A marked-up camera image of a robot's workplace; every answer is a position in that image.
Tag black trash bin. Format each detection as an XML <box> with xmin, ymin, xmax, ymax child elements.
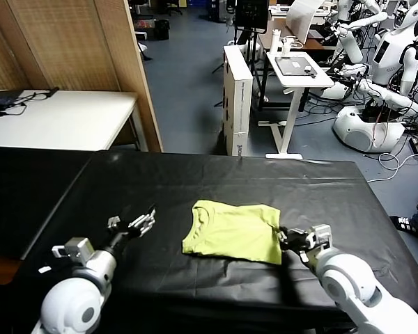
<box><xmin>155</xmin><ymin>18</ymin><xmax>171</xmax><ymax>40</ymax></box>

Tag white rectangular table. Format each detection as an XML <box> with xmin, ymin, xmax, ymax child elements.
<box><xmin>0</xmin><ymin>89</ymin><xmax>149</xmax><ymax>152</ymax></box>

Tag small white bottle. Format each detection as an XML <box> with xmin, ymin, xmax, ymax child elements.
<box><xmin>281</xmin><ymin>36</ymin><xmax>295</xmax><ymax>56</ymax></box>

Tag black laptop on table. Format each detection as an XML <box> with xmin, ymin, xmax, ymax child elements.
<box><xmin>0</xmin><ymin>90</ymin><xmax>25</xmax><ymax>109</ymax></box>

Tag tall white cardboard box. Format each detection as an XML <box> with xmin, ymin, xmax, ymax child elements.
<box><xmin>222</xmin><ymin>45</ymin><xmax>254</xmax><ymax>157</ymax></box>

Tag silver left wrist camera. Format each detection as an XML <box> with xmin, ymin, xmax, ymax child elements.
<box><xmin>51</xmin><ymin>237</ymin><xmax>95</xmax><ymax>266</ymax></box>

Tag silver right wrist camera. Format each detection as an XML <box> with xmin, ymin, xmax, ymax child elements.
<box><xmin>305</xmin><ymin>224</ymin><xmax>334</xmax><ymax>250</ymax></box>

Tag yellow-green t-shirt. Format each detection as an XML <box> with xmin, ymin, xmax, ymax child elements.
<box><xmin>181</xmin><ymin>199</ymin><xmax>283</xmax><ymax>266</ymax></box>

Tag white curved panel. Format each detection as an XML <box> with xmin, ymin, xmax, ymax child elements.
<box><xmin>285</xmin><ymin>0</ymin><xmax>325</xmax><ymax>45</ymax></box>

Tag white cable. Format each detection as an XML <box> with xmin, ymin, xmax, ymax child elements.
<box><xmin>366</xmin><ymin>150</ymin><xmax>418</xmax><ymax>184</ymax></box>

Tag wooden partition screen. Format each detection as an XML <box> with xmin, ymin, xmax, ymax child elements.
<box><xmin>0</xmin><ymin>0</ymin><xmax>164</xmax><ymax>153</ymax></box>

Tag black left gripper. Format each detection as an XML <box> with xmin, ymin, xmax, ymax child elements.
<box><xmin>106</xmin><ymin>206</ymin><xmax>157</xmax><ymax>252</ymax></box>

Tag white humanoid robot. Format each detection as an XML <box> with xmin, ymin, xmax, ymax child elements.
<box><xmin>332</xmin><ymin>0</ymin><xmax>418</xmax><ymax>154</ymax></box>
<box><xmin>319</xmin><ymin>0</ymin><xmax>389</xmax><ymax>100</ymax></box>

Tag black table cover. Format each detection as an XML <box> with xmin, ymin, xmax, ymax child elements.
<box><xmin>0</xmin><ymin>145</ymin><xmax>95</xmax><ymax>260</ymax></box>
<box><xmin>6</xmin><ymin>150</ymin><xmax>418</xmax><ymax>328</ymax></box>

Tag black monitor on stand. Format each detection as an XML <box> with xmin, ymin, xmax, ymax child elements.
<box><xmin>211</xmin><ymin>0</ymin><xmax>270</xmax><ymax>112</ymax></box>

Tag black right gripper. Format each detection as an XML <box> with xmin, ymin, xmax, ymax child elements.
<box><xmin>278</xmin><ymin>226</ymin><xmax>313</xmax><ymax>252</ymax></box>

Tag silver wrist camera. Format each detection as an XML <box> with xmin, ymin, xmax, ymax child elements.
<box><xmin>305</xmin><ymin>224</ymin><xmax>334</xmax><ymax>250</ymax></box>
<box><xmin>51</xmin><ymin>237</ymin><xmax>95</xmax><ymax>266</ymax></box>

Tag gray laptop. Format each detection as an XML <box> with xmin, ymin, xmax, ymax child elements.
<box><xmin>274</xmin><ymin>56</ymin><xmax>316</xmax><ymax>76</ymax></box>

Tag white standing desk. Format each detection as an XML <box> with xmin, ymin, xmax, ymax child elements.
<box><xmin>257</xmin><ymin>51</ymin><xmax>335</xmax><ymax>161</ymax></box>

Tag black sneaker white stripes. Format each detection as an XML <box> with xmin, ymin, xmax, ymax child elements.
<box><xmin>389</xmin><ymin>215</ymin><xmax>418</xmax><ymax>233</ymax></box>

